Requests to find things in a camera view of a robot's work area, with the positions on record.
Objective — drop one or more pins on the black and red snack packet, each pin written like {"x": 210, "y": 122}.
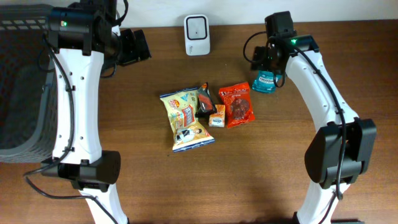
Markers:
{"x": 205, "y": 103}

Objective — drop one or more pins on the small orange tissue pack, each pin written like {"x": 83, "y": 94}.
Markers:
{"x": 218, "y": 119}

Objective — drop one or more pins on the white barcode scanner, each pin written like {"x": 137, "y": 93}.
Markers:
{"x": 197, "y": 35}

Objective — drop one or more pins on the beige snack bag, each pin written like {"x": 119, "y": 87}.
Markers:
{"x": 181, "y": 108}

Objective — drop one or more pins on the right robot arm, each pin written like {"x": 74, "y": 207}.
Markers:
{"x": 341, "y": 149}

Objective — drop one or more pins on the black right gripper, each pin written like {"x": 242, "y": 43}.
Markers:
{"x": 260, "y": 60}

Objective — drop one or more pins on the grey plastic mesh basket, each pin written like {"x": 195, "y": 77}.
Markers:
{"x": 28, "y": 86}

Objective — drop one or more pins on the red candy bag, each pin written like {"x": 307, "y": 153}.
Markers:
{"x": 237, "y": 101}

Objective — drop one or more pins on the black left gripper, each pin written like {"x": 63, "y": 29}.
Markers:
{"x": 135, "y": 53}

